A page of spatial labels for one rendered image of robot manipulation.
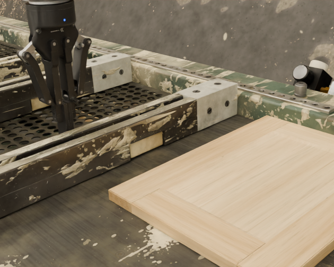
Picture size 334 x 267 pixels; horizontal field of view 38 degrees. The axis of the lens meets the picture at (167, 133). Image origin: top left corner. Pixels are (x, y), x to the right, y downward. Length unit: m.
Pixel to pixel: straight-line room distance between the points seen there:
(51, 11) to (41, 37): 0.05
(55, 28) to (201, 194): 0.34
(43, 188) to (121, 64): 0.57
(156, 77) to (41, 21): 0.52
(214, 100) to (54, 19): 0.38
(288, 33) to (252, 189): 1.49
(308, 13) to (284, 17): 0.11
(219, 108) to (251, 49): 1.25
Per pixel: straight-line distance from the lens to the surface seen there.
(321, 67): 1.19
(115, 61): 1.26
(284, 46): 2.17
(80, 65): 0.84
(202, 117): 0.98
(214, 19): 2.45
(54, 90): 0.82
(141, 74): 1.27
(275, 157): 0.85
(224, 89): 1.01
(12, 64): 1.34
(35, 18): 0.78
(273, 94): 1.03
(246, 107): 1.05
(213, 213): 0.69
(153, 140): 0.90
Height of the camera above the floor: 1.74
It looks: 47 degrees down
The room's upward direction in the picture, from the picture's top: 67 degrees counter-clockwise
